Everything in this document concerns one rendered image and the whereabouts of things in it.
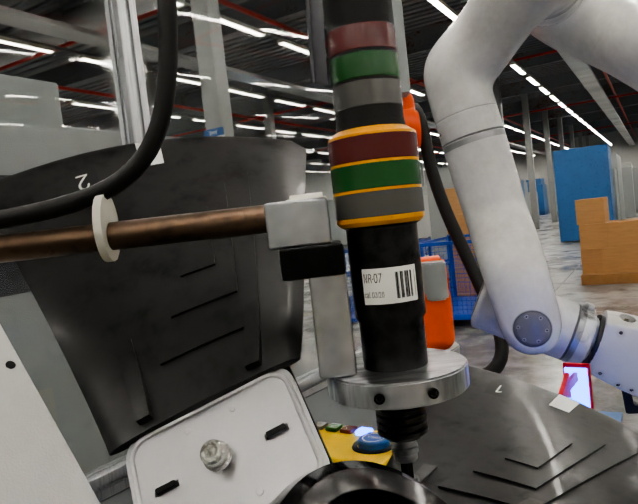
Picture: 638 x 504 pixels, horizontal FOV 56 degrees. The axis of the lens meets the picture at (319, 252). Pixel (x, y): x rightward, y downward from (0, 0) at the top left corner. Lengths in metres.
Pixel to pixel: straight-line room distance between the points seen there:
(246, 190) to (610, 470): 0.30
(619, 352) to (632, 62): 0.37
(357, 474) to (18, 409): 0.35
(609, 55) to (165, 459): 0.74
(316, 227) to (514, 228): 0.57
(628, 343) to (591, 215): 8.61
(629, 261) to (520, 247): 8.73
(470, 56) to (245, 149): 0.49
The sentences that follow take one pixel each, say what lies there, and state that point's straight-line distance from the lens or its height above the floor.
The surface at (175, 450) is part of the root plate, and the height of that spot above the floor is 1.26.
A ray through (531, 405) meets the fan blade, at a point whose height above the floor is 1.19.
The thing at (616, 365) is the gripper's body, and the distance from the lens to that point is 0.92.
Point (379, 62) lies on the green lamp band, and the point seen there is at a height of 1.43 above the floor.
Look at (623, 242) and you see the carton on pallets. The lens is 9.51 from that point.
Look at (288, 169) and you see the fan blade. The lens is 0.43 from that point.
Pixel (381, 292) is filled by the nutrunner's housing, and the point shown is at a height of 1.32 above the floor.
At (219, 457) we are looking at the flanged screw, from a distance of 0.28.
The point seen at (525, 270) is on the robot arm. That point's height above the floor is 1.27.
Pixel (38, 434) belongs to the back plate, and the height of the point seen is 1.22.
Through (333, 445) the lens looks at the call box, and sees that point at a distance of 0.80.
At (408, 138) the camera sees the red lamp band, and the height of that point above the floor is 1.39.
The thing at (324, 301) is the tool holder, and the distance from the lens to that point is 0.28.
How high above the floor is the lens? 1.36
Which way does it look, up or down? 3 degrees down
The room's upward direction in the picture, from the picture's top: 6 degrees counter-clockwise
